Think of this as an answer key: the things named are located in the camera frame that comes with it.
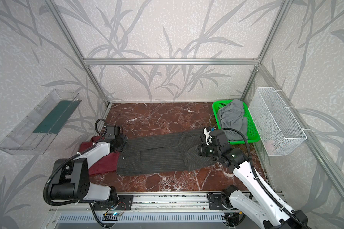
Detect green plastic basket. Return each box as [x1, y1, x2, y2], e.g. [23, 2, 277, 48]
[212, 100, 260, 143]

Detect dark grey striped shirt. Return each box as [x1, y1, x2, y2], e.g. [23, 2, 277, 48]
[116, 129, 216, 176]

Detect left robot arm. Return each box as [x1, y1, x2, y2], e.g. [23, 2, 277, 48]
[43, 126, 127, 209]

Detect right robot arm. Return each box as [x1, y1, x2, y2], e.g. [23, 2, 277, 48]
[201, 129, 309, 229]

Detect maroon folded shirt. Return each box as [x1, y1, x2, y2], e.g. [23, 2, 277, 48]
[78, 136, 120, 176]

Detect light grey shirt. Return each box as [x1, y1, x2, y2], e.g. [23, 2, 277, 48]
[218, 99, 248, 140]

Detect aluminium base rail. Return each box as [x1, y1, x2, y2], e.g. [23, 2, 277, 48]
[47, 191, 290, 214]

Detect white wire wall basket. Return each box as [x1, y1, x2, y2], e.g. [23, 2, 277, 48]
[248, 87, 307, 156]

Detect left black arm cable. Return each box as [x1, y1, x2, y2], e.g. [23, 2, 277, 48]
[42, 118, 115, 227]

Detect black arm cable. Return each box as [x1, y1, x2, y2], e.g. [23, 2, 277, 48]
[220, 127, 313, 229]
[42, 118, 115, 227]

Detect clear plastic wall bin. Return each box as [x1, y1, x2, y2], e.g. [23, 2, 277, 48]
[0, 89, 82, 155]

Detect aluminium cage frame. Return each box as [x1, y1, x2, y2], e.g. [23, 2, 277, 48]
[45, 1, 344, 201]

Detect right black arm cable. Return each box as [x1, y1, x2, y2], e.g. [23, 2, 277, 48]
[220, 127, 313, 229]

